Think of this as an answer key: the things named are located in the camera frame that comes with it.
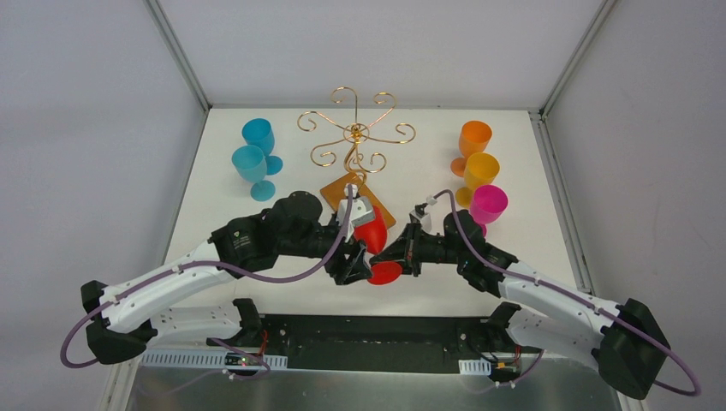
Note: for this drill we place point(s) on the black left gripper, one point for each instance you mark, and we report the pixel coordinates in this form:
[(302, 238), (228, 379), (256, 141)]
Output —
[(345, 253)]

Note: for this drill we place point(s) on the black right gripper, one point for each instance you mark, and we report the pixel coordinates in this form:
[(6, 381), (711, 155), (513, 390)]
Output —
[(410, 247)]

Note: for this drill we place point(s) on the red wine glass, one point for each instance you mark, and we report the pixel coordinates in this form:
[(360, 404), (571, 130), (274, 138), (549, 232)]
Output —
[(375, 235)]

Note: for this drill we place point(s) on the magenta wine glass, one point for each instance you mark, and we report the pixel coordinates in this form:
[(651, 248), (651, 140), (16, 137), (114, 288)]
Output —
[(487, 205)]

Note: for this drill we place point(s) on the yellow wine glass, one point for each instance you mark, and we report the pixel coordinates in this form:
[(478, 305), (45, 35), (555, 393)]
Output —
[(477, 170)]

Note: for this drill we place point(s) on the orange wine glass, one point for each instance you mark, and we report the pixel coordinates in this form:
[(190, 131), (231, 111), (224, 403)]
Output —
[(474, 137)]

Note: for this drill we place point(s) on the teal wine glass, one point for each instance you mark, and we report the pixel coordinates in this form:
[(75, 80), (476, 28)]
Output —
[(250, 164)]

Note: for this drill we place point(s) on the blue wine glass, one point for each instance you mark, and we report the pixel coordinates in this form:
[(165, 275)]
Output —
[(258, 132)]

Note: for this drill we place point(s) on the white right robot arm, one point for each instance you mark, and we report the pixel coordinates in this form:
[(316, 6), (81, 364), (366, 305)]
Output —
[(622, 342)]

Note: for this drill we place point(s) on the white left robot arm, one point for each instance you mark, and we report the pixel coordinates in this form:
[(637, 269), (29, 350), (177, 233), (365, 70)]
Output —
[(124, 320)]

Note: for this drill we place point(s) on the wooden rack base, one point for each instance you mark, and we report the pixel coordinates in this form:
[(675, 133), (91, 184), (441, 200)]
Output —
[(334, 192)]

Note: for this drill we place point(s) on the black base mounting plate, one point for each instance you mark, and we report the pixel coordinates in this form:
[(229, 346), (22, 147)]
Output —
[(376, 344)]

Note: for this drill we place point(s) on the left controller board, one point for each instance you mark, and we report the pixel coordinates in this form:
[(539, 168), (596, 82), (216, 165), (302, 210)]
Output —
[(239, 360)]

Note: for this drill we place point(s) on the controller board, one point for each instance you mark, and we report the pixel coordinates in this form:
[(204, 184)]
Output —
[(239, 360), (504, 372)]

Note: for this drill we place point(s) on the right controller board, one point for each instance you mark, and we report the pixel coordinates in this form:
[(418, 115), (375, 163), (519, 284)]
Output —
[(504, 372)]

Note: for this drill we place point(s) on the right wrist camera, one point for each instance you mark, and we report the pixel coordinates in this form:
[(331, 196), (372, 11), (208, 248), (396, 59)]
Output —
[(420, 214)]

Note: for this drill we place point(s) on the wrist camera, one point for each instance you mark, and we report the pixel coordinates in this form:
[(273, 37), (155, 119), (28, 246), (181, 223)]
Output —
[(420, 214), (355, 213)]

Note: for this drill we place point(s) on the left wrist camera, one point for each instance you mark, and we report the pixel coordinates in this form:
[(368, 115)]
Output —
[(355, 213)]

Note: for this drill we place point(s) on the gold wire rack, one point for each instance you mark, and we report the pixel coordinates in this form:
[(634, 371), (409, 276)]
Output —
[(356, 134)]

